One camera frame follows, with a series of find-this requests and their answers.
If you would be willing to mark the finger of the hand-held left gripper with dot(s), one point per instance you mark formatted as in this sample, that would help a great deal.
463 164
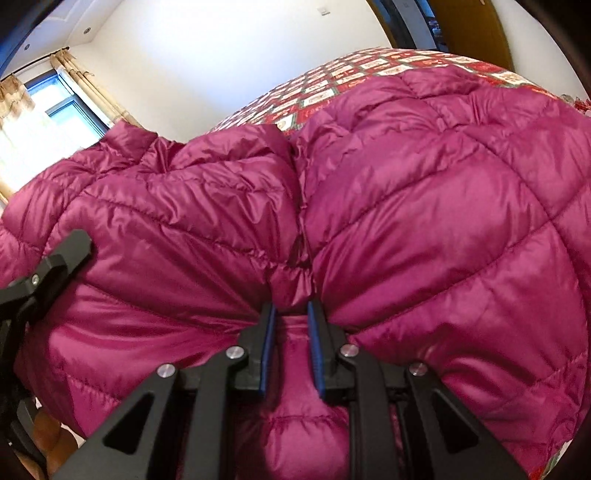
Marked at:
51 267

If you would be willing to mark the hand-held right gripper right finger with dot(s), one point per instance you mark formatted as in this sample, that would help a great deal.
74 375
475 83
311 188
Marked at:
318 355

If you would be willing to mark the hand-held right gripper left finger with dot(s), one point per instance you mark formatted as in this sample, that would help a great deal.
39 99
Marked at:
268 355

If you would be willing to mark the magenta puffer jacket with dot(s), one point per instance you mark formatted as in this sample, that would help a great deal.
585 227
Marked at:
369 221

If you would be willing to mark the person's left hand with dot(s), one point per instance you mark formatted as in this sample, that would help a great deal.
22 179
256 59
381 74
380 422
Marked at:
55 438

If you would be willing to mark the beige sheer curtain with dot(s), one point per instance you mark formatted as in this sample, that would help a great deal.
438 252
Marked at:
14 120

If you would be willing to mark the window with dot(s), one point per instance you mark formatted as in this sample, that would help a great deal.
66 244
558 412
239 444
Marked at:
60 106

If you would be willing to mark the beige narrow curtain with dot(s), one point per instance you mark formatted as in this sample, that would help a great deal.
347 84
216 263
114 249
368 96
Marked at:
92 87

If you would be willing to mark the curtain rod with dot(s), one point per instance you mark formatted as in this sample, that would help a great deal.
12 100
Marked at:
32 64

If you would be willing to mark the bed with red patchwork sheet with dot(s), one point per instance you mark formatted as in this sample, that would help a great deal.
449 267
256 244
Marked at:
351 74

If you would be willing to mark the brown wooden door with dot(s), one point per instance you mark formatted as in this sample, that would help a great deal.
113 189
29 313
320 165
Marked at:
466 27

